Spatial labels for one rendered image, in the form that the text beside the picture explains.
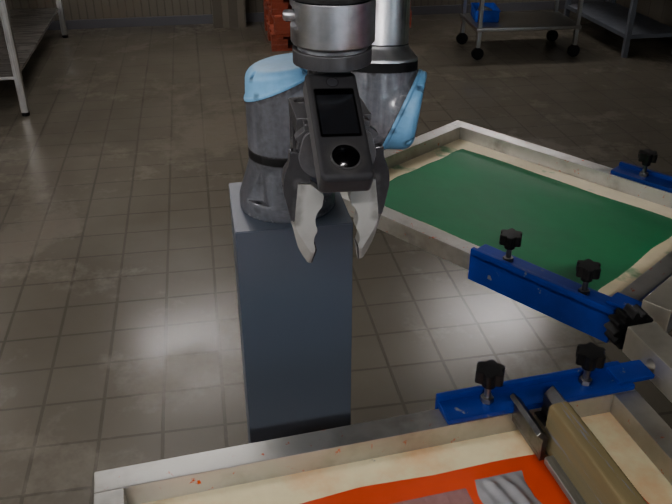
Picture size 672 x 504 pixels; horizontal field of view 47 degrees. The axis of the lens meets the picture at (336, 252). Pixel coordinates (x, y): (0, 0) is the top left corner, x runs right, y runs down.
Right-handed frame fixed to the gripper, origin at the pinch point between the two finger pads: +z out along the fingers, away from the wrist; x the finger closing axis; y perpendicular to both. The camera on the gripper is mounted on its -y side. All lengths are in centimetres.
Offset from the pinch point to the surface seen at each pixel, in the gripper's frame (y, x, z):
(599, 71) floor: 471, -288, 136
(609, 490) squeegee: -7.9, -31.3, 30.9
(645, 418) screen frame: 9, -47, 37
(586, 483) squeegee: -3.8, -30.9, 34.1
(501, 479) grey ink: 4.1, -23.5, 40.3
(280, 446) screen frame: 12.3, 5.5, 37.2
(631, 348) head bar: 22, -51, 35
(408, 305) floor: 184, -62, 136
